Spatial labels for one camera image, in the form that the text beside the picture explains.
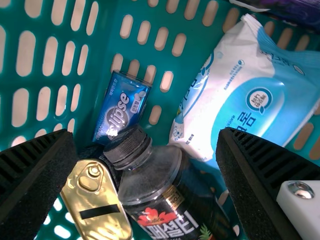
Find purple can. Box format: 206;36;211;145
228;0;320;27

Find teal shopping basket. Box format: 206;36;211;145
0;0;320;240

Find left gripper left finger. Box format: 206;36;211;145
0;128;78;240

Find dark coffee bottle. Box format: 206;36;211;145
102;126;238;240

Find blue gum pack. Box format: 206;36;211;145
91;69;153;146

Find white and blue wipes pack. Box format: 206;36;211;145
167;13;320;173

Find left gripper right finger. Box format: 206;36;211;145
215;126;320;240

